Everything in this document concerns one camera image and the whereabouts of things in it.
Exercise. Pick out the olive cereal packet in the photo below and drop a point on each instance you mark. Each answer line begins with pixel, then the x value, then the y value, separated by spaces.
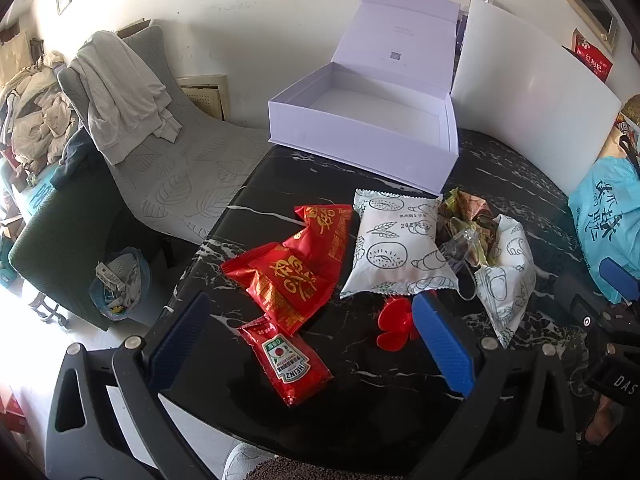
pixel 482 240
pixel 462 202

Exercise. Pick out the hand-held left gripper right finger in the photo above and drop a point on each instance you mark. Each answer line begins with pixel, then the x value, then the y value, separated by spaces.
pixel 442 345

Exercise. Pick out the red snack packet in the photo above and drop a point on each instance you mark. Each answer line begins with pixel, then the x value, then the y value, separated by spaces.
pixel 280 285
pixel 327 232

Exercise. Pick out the red ketchup packet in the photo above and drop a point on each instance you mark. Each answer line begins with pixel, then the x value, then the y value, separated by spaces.
pixel 282 360

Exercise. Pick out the clear plastic piece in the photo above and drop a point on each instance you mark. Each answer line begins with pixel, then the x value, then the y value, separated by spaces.
pixel 457 252

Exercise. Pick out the wooden picture frame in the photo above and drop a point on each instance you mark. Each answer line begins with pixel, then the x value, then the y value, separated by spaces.
pixel 595 10

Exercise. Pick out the blue trash bin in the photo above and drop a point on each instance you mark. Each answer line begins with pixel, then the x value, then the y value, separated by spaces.
pixel 120 285

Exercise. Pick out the red plastic toy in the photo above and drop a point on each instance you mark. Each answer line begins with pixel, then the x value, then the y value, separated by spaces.
pixel 392 325

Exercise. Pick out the white bread packet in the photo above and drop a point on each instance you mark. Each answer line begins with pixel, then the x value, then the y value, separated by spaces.
pixel 505 280
pixel 395 245

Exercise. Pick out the red printed box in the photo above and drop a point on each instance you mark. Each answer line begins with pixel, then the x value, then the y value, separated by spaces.
pixel 592 57

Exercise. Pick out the grey chair with clothes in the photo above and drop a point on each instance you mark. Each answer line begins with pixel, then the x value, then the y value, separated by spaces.
pixel 190 175

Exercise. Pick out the cream radiator cover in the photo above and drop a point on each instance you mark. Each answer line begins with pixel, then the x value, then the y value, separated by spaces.
pixel 205 97

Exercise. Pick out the grey sweater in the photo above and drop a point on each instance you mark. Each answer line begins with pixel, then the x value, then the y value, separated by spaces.
pixel 122 95

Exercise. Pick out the dark green sofa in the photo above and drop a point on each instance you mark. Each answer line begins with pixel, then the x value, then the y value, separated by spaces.
pixel 65 240

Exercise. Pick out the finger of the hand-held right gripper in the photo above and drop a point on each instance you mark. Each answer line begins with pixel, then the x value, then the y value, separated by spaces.
pixel 575 295
pixel 615 277

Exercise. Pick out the pile of clothes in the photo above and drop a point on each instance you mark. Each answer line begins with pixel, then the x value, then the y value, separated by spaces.
pixel 35 110

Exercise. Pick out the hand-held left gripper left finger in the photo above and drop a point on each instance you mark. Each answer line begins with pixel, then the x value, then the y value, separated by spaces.
pixel 180 345

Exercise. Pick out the light blue plastic bag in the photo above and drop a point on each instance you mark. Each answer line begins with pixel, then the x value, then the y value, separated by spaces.
pixel 602 210

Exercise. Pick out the white foam board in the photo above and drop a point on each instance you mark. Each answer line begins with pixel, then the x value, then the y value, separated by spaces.
pixel 525 85

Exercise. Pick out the lavender gift box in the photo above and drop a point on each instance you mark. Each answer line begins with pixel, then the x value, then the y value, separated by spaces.
pixel 370 110

